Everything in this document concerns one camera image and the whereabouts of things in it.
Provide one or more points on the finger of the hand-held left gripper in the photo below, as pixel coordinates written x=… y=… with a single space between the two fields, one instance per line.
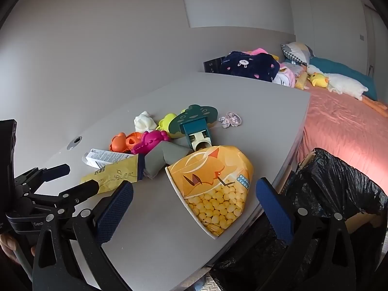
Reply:
x=54 y=170
x=81 y=191

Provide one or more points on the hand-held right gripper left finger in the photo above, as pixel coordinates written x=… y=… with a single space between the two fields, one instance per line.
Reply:
x=116 y=209

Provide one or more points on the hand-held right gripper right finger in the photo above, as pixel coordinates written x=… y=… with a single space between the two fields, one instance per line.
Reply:
x=275 y=209

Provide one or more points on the yellow paper packet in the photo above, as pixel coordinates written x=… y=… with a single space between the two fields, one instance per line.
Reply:
x=118 y=175

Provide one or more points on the orange corn snack bag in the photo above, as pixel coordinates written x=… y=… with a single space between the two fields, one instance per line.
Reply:
x=212 y=188

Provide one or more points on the cardboard box bin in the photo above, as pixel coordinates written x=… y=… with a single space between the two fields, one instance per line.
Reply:
x=363 y=219

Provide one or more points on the person's left hand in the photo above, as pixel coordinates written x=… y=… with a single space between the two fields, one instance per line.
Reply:
x=6 y=245

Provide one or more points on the white printed tube box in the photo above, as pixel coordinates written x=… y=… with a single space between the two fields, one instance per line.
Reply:
x=106 y=157

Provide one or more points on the orange plastic toy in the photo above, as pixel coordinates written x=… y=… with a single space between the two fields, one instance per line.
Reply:
x=118 y=142

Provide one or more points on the magenta plastic toy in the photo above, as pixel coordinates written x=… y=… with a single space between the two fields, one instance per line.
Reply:
x=149 y=141

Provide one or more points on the white squishy toy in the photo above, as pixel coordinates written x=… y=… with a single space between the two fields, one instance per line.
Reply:
x=145 y=122

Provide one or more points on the patterned flower hair clip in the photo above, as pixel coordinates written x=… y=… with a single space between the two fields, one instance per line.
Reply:
x=230 y=120

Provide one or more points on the yellow-green plastic toy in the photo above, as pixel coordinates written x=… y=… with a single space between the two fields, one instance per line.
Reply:
x=168 y=119

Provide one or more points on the bed with pink sheet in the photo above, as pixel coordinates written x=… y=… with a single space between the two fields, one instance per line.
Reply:
x=342 y=124

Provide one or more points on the teal tree-shaped toy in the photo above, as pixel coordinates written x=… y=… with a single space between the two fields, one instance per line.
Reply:
x=194 y=115

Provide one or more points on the yellow striped cloth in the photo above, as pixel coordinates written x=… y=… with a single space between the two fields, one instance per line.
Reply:
x=302 y=81

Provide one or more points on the white and pink clothing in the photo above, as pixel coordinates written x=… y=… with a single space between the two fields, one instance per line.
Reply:
x=288 y=74

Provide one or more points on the yellow duck plush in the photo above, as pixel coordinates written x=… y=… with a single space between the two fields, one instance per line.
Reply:
x=318 y=80

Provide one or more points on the white goose plush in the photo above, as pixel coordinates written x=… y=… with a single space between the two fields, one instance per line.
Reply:
x=344 y=85

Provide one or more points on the navy fleece blanket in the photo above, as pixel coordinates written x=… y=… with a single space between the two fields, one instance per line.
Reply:
x=248 y=66

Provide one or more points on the teal pillow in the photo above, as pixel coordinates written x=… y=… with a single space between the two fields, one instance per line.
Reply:
x=342 y=68

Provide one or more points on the black box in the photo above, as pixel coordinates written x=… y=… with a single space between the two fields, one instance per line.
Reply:
x=213 y=65

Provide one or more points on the pink fluffy cloth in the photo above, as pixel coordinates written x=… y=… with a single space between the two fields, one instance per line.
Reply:
x=260 y=51

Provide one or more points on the checked patchwork pillow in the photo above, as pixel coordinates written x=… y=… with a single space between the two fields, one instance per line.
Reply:
x=297 y=51

